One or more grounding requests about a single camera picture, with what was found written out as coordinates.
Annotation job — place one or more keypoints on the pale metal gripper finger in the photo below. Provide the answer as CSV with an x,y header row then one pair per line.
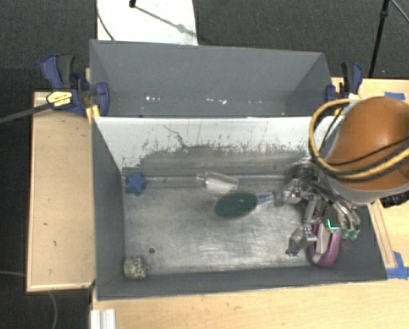
x,y
295,240
309,238

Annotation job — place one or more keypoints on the small clear and blue tube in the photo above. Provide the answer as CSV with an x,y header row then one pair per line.
x,y
269,197

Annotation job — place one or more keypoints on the dark green round disc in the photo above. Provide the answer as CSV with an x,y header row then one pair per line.
x,y
235,205

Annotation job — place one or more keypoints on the clear glass cup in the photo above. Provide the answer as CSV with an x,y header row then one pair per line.
x,y
219,182

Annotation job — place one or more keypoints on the grey metal bin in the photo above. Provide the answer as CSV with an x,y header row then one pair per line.
x,y
197,231

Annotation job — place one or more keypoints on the speckled grey ball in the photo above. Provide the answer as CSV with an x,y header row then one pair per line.
x,y
135,267

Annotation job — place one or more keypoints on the blue star-shaped toy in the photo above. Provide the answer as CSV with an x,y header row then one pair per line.
x,y
135,183

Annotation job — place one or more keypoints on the pale wood board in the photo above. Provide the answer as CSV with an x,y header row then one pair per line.
x,y
62,197

